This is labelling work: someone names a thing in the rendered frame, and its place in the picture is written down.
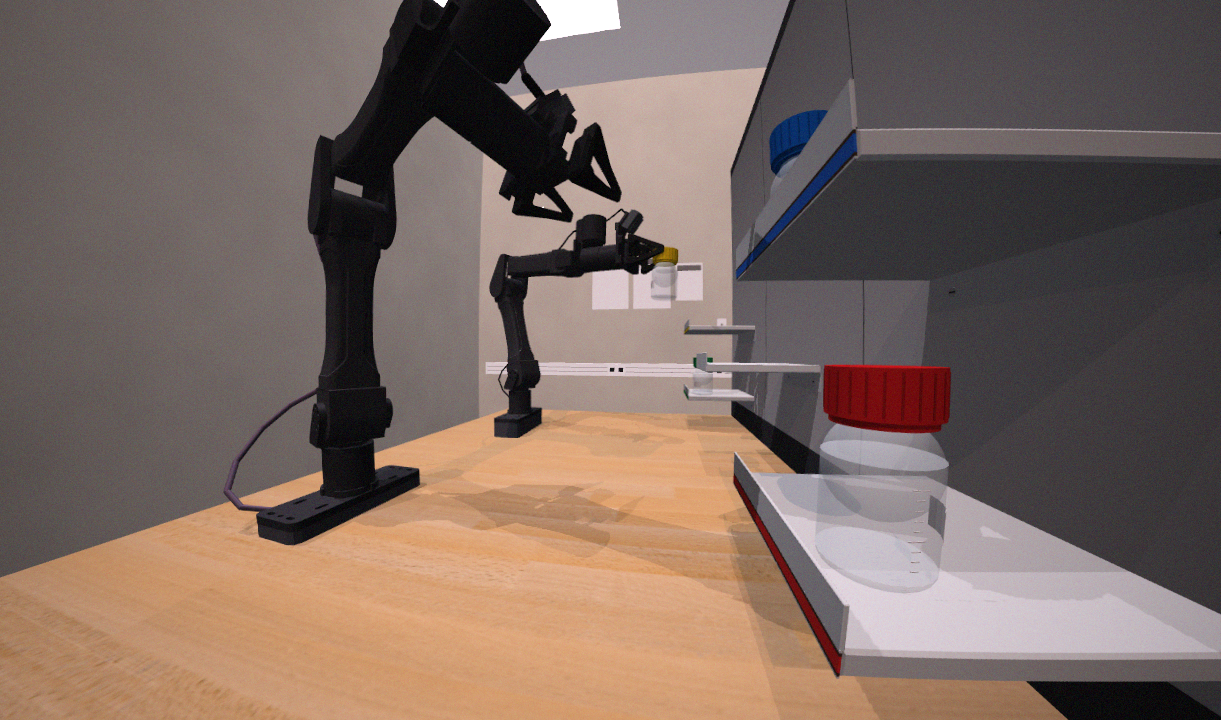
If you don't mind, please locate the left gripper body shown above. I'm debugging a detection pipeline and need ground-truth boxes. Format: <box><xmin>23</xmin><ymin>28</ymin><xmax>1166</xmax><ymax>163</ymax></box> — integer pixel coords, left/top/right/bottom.
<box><xmin>598</xmin><ymin>212</ymin><xmax>639</xmax><ymax>275</ymax></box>

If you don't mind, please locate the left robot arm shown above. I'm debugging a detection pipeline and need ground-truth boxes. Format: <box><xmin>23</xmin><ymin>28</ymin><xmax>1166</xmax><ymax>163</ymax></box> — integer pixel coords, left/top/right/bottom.
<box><xmin>488</xmin><ymin>214</ymin><xmax>606</xmax><ymax>423</ymax></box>

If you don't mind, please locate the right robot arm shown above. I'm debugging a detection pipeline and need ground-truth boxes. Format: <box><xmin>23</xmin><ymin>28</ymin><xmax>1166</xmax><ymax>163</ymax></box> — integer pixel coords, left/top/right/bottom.
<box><xmin>256</xmin><ymin>0</ymin><xmax>551</xmax><ymax>532</ymax></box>

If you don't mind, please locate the white bottle with yellow cap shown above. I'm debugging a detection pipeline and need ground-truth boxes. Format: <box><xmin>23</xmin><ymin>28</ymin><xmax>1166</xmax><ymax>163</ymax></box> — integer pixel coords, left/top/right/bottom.
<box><xmin>651</xmin><ymin>247</ymin><xmax>678</xmax><ymax>301</ymax></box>

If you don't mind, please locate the white bottle with green cap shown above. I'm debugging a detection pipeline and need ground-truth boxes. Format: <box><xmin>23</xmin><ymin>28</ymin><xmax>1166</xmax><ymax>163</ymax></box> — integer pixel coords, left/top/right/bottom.
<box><xmin>692</xmin><ymin>358</ymin><xmax>713</xmax><ymax>395</ymax></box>

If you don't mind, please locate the clear glass bottle with red cap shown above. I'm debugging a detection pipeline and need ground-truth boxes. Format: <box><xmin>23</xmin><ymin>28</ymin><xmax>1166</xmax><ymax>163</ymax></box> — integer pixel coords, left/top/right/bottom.
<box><xmin>814</xmin><ymin>365</ymin><xmax>951</xmax><ymax>593</ymax></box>

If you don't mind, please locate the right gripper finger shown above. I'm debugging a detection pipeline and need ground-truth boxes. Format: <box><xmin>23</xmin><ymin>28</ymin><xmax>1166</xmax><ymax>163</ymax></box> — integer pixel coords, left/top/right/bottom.
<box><xmin>512</xmin><ymin>185</ymin><xmax>573</xmax><ymax>223</ymax></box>
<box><xmin>570</xmin><ymin>123</ymin><xmax>621</xmax><ymax>203</ymax></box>

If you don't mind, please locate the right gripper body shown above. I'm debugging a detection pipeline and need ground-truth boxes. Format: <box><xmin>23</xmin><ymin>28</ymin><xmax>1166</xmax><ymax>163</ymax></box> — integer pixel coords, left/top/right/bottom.
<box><xmin>471</xmin><ymin>89</ymin><xmax>592</xmax><ymax>201</ymax></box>

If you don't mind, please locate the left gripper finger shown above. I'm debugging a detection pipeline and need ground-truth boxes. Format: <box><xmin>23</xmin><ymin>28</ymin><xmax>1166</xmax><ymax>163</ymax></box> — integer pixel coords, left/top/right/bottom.
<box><xmin>641</xmin><ymin>244</ymin><xmax>656</xmax><ymax>275</ymax></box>
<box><xmin>628</xmin><ymin>233</ymin><xmax>664</xmax><ymax>267</ymax></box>

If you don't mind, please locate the clear bottle with blue cap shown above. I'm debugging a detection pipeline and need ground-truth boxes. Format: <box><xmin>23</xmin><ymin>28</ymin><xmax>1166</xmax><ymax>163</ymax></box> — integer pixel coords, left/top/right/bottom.
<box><xmin>769</xmin><ymin>110</ymin><xmax>828</xmax><ymax>196</ymax></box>

